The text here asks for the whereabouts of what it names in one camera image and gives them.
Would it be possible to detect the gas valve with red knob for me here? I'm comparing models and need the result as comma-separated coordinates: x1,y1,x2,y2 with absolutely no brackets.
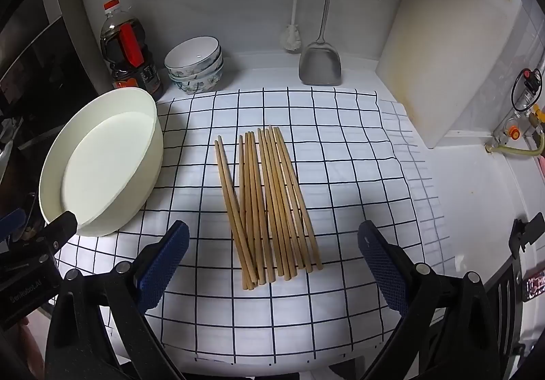
489,67,545,146

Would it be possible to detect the dark soy sauce bottle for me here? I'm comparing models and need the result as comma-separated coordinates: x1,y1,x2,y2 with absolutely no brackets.
100,0,164,102

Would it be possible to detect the white blue-checked cloth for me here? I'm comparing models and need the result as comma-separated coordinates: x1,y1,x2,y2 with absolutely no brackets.
53,86,452,366

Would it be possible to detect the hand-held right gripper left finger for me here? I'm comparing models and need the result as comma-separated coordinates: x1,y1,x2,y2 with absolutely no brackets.
45,220,190,380

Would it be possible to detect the black slotted object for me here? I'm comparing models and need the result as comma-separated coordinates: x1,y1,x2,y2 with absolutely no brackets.
481,252,526,368

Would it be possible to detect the person's left hand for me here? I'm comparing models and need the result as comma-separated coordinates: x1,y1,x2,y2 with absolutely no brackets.
18,316,44,369

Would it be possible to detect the yellow gas hose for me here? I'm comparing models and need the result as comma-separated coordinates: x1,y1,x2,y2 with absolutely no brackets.
485,142,545,159

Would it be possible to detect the white cutting board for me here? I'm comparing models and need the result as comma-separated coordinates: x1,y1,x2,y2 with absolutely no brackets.
375,0,522,149

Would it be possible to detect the large white round bowl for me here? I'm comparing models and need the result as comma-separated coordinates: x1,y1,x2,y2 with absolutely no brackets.
38,87,165,237

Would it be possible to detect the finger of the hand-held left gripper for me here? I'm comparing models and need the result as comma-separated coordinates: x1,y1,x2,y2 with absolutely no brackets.
0,207,30,242
13,211,78,264

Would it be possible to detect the black range hood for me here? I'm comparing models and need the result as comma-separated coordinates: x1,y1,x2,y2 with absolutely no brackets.
0,0,100,151

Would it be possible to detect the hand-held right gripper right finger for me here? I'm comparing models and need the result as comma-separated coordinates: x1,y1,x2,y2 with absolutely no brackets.
357,220,503,380

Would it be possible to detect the metal spatula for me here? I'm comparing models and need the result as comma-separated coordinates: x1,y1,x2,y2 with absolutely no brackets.
298,0,343,87

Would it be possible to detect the pile of wooden chopsticks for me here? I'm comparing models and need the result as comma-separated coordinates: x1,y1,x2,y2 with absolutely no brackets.
214,125,323,290

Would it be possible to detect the black plastic bracket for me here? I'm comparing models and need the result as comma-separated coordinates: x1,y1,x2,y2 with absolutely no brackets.
509,212,545,255

